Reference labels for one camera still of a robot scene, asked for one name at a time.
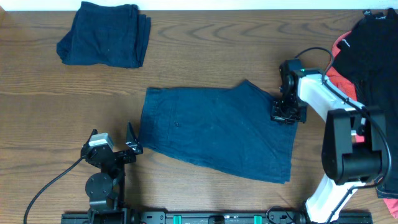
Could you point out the black garment with white logo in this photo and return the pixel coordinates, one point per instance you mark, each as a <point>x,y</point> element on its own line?
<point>368,59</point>

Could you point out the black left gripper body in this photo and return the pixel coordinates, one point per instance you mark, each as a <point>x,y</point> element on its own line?
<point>122,160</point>

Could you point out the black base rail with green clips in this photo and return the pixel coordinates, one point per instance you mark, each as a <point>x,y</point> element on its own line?
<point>275,215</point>

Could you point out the folded dark navy shorts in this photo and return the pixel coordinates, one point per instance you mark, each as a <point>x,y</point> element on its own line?
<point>116,36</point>

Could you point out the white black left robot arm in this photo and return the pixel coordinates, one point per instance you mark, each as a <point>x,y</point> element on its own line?
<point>106,189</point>

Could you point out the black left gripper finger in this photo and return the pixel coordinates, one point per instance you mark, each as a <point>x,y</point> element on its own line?
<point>94,132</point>
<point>131,140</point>

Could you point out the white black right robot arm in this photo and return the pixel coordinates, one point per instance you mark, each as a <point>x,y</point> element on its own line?
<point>355,153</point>

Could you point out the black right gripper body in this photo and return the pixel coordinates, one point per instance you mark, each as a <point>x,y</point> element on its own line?
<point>288,111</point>

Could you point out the red pink garment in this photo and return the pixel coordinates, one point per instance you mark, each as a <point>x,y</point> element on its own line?
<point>348,88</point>

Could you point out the dark blue denim shorts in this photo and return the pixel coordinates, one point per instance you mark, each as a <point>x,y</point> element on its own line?
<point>229,130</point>

